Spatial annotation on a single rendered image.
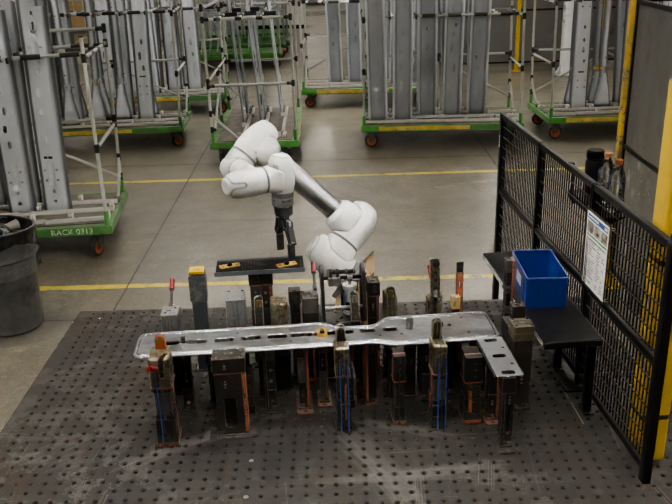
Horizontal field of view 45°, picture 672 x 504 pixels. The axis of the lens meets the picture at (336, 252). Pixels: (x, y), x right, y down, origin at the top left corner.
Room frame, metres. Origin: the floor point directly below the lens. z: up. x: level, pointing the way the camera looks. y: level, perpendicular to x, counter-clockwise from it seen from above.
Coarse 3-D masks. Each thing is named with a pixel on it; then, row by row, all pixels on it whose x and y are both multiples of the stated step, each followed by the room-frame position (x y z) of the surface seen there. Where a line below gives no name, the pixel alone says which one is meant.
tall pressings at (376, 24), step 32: (384, 0) 9.78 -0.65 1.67; (448, 0) 9.99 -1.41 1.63; (480, 0) 10.00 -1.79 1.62; (384, 32) 9.76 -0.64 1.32; (448, 32) 9.99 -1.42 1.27; (480, 32) 10.22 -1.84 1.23; (384, 64) 9.74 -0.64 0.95; (448, 64) 9.97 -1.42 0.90; (480, 64) 9.96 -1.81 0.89; (384, 96) 9.74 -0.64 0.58; (416, 96) 10.14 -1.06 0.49; (448, 96) 9.95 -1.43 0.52; (480, 96) 9.93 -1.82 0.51
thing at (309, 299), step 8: (304, 296) 2.99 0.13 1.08; (312, 296) 2.99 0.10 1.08; (304, 304) 2.97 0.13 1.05; (312, 304) 2.97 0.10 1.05; (304, 312) 2.97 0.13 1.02; (312, 312) 2.97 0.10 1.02; (304, 320) 2.97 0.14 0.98; (312, 320) 2.97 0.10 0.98; (312, 352) 2.97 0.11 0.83; (312, 360) 2.97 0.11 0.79; (312, 368) 2.97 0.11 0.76; (312, 376) 2.97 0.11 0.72
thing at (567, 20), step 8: (568, 8) 14.18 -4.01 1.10; (568, 16) 14.18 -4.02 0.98; (568, 24) 14.18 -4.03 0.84; (568, 32) 14.18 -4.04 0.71; (568, 40) 14.18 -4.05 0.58; (560, 56) 14.30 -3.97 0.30; (568, 56) 14.18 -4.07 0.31; (560, 64) 14.26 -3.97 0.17; (568, 64) 14.18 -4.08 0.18; (560, 72) 14.22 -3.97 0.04
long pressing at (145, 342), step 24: (456, 312) 2.95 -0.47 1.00; (480, 312) 2.95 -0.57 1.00; (144, 336) 2.84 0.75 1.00; (168, 336) 2.83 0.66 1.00; (192, 336) 2.82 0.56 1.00; (216, 336) 2.82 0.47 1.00; (240, 336) 2.81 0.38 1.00; (264, 336) 2.80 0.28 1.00; (288, 336) 2.80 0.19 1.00; (312, 336) 2.79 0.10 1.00; (360, 336) 2.78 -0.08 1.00; (384, 336) 2.77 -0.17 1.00; (408, 336) 2.76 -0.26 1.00; (456, 336) 2.75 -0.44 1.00; (480, 336) 2.75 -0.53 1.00
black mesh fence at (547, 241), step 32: (512, 128) 3.95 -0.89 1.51; (512, 160) 3.93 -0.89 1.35; (544, 160) 3.44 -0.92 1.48; (512, 192) 3.90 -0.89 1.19; (544, 192) 3.43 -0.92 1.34; (608, 192) 2.76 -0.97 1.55; (512, 224) 3.88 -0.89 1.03; (544, 224) 3.40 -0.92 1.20; (640, 224) 2.46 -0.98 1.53; (608, 256) 2.70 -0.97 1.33; (640, 256) 2.46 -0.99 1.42; (640, 288) 2.44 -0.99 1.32; (640, 320) 2.40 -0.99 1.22; (576, 352) 2.92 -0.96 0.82; (640, 352) 2.38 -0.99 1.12; (576, 384) 2.86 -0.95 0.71; (640, 384) 2.35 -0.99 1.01; (608, 416) 2.55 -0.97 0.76; (640, 416) 2.34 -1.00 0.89; (640, 448) 2.31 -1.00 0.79; (640, 480) 2.25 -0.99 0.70
